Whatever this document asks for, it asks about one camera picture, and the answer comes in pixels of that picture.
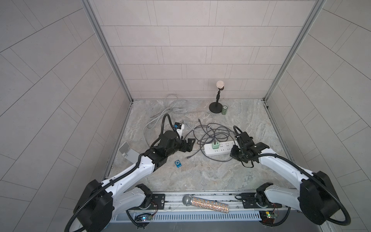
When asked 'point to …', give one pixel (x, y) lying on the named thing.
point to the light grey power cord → (192, 119)
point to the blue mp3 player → (178, 163)
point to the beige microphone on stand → (216, 107)
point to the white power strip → (224, 148)
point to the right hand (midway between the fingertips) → (230, 154)
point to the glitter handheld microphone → (188, 200)
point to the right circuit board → (267, 217)
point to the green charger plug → (216, 146)
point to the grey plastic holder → (129, 153)
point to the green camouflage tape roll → (224, 110)
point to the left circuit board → (143, 218)
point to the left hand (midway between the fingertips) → (191, 138)
